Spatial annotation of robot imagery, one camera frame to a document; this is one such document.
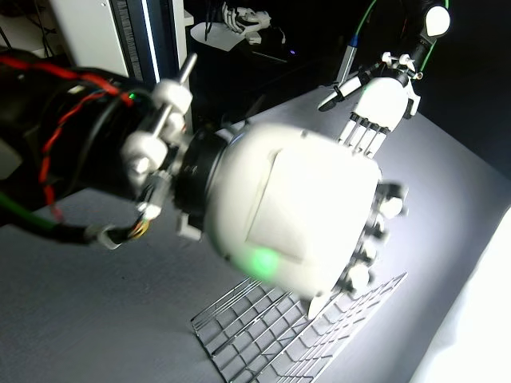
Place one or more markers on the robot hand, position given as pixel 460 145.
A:
pixel 381 101
pixel 303 207

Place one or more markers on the black device with blue light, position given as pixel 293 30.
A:
pixel 275 44

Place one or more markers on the white cabinet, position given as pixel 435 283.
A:
pixel 92 32

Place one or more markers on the white round sheet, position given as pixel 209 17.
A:
pixel 217 36

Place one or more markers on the grey table cloth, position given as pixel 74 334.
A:
pixel 100 311

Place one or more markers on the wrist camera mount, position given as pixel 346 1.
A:
pixel 413 101

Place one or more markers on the spare white robot hand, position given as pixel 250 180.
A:
pixel 247 18

